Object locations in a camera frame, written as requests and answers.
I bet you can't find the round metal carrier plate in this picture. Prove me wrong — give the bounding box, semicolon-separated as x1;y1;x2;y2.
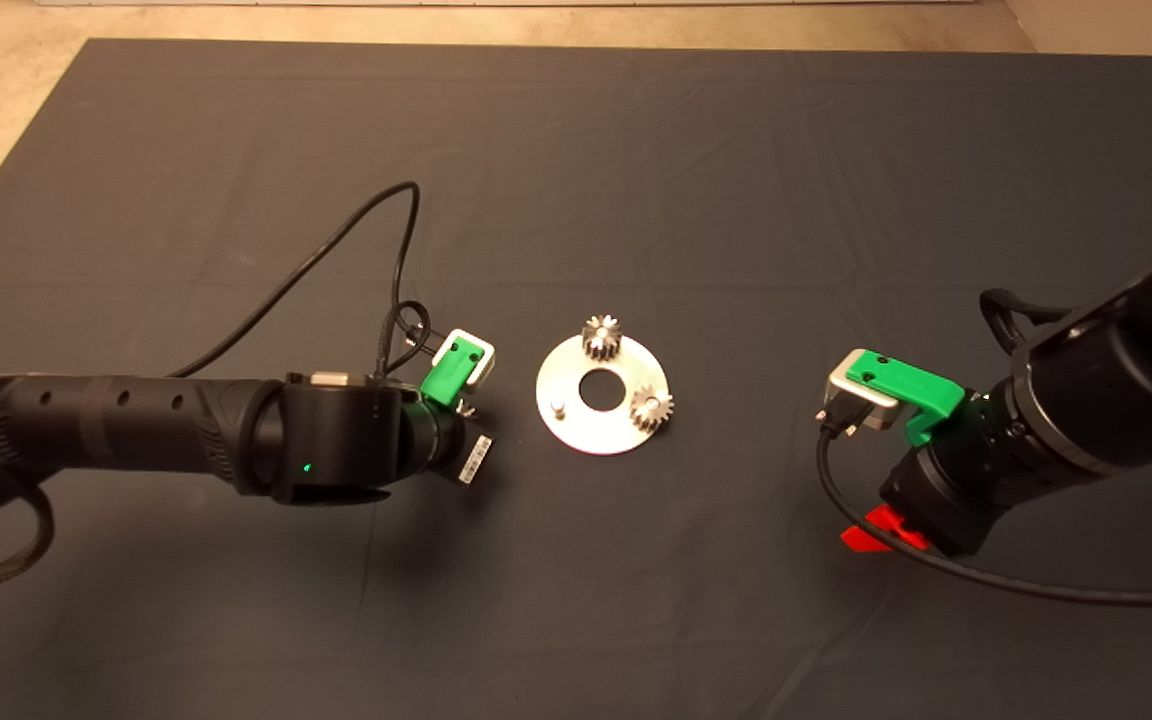
536;333;671;457

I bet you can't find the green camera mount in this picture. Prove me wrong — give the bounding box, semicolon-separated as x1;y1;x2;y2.
418;337;490;407
844;348;968;447

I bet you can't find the black left camera cable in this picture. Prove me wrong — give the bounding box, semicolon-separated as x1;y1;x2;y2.
169;180;435;382

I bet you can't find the green left camera mount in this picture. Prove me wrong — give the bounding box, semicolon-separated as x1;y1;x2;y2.
418;337;490;407

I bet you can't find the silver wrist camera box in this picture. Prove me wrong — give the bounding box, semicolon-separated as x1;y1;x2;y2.
822;350;903;432
432;327;496;390

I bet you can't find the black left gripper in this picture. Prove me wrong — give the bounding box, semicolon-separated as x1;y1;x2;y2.
420;399;498;489

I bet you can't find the dark grey table cloth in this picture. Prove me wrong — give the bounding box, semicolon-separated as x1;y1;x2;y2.
0;38;1152;720

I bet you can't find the black right camera cable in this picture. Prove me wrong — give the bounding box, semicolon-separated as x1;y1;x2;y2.
815;404;1152;608

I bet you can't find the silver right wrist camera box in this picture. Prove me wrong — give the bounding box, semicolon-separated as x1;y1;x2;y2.
822;350;903;432

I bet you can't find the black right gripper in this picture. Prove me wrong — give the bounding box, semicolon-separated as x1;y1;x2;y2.
840;404;1029;557

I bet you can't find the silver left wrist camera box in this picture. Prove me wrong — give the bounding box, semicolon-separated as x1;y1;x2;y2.
432;327;496;390

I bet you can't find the green right camera mount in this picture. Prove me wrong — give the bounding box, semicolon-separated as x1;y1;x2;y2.
844;348;968;447

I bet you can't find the black camera cable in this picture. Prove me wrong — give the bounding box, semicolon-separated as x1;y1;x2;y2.
169;180;435;382
815;404;1152;608

